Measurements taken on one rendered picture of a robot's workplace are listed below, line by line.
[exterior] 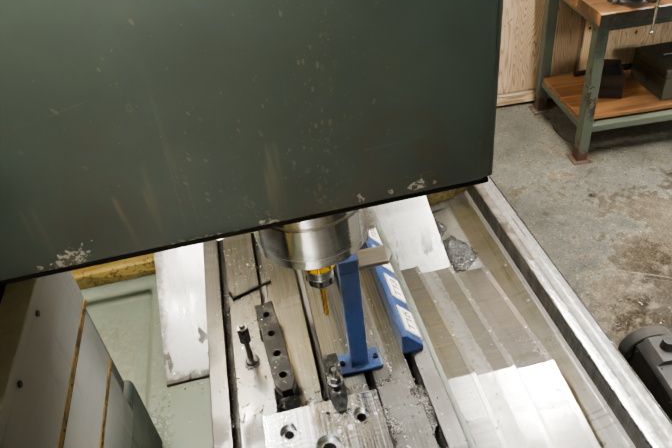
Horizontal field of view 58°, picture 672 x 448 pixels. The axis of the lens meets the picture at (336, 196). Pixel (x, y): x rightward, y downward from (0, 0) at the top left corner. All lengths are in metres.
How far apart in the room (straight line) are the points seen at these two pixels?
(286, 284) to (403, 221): 0.52
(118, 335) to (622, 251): 2.21
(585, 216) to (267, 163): 2.75
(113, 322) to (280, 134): 1.61
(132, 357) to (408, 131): 1.52
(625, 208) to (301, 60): 2.90
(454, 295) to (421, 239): 0.25
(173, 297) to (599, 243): 2.02
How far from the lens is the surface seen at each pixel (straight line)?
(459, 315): 1.73
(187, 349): 1.87
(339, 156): 0.63
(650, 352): 2.47
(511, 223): 1.93
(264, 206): 0.65
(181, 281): 1.94
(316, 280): 0.89
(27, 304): 1.01
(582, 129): 3.54
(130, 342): 2.07
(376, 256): 1.20
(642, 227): 3.28
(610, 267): 3.03
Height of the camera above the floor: 2.03
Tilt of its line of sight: 37 degrees down
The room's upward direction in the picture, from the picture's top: 7 degrees counter-clockwise
